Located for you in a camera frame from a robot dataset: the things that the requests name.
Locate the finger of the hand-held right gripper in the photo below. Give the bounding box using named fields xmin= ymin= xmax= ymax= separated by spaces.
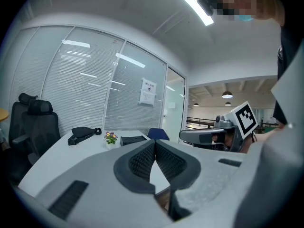
xmin=179 ymin=128 xmax=226 ymax=145

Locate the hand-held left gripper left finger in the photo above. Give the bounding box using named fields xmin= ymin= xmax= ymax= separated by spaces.
xmin=35 ymin=139 xmax=175 ymax=228

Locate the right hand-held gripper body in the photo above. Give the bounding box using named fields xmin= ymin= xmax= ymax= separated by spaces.
xmin=215 ymin=101 xmax=259 ymax=153

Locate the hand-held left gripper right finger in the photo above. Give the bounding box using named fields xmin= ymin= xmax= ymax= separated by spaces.
xmin=155 ymin=139 xmax=245 ymax=222

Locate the person's right forearm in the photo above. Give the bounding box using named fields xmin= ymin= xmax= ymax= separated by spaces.
xmin=247 ymin=127 xmax=282 ymax=154

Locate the black metal railing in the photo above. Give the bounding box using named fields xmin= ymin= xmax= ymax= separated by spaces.
xmin=186 ymin=116 xmax=217 ymax=129

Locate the blue chair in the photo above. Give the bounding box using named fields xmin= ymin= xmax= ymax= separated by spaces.
xmin=146 ymin=128 xmax=170 ymax=142

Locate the glass door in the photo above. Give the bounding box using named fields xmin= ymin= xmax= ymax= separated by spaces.
xmin=163 ymin=65 xmax=189 ymax=143

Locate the small potted flower plant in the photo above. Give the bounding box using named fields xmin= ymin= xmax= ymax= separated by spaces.
xmin=103 ymin=131 xmax=118 ymax=150

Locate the black sling bag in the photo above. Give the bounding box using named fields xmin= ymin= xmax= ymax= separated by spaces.
xmin=67 ymin=126 xmax=103 ymax=146

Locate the black rectangular box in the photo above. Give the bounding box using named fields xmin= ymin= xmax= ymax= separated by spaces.
xmin=120 ymin=135 xmax=147 ymax=147

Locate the white paper notice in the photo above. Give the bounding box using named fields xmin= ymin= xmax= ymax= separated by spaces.
xmin=138 ymin=77 xmax=158 ymax=107

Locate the black mesh office chair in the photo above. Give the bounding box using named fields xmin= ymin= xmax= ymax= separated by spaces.
xmin=8 ymin=93 xmax=38 ymax=148
xmin=11 ymin=99 xmax=61 ymax=167

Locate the person's black clothing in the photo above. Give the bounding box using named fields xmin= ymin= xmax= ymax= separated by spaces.
xmin=272 ymin=24 xmax=304 ymax=125

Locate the round wooden table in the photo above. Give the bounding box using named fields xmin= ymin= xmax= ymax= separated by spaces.
xmin=0 ymin=107 xmax=10 ymax=122

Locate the person's head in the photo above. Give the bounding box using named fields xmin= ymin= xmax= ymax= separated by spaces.
xmin=215 ymin=0 xmax=285 ymax=26

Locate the ceiling light strip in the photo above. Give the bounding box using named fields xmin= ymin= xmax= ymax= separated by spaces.
xmin=165 ymin=0 xmax=215 ymax=27

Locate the black head-mounted camera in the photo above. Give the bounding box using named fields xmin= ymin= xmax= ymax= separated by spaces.
xmin=196 ymin=0 xmax=218 ymax=17

